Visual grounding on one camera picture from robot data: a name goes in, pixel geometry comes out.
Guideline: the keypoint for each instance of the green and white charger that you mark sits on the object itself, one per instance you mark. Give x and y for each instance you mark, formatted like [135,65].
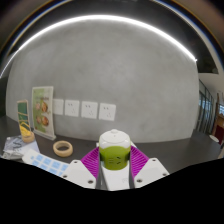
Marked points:
[114,156]

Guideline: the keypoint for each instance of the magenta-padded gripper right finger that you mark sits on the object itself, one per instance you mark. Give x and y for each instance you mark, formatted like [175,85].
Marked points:
[151,170]

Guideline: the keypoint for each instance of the ceiling light strip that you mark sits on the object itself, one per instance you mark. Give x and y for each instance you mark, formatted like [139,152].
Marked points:
[100,16]

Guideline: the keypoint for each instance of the grey printed brochure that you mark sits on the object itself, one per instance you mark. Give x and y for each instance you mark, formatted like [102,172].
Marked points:
[16,145]

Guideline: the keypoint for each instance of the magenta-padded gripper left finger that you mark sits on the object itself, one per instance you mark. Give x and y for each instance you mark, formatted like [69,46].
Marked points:
[78,171]

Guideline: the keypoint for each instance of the large acrylic menu sign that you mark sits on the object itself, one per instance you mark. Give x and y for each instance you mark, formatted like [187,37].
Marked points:
[42,111]

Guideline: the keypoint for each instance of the small yellow sign stand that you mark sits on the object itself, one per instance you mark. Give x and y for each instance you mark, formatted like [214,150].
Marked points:
[24,120]

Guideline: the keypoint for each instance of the white blank wall plate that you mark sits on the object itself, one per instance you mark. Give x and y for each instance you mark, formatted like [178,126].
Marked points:
[58,106]

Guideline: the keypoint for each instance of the tan tape roll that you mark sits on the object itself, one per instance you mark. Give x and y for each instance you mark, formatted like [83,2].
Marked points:
[56,149]

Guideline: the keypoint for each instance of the black-framed glass partition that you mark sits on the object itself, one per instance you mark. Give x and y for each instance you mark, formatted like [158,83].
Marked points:
[208,106]

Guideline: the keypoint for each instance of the white power strip blue sockets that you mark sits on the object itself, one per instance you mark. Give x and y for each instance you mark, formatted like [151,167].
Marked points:
[46,163]

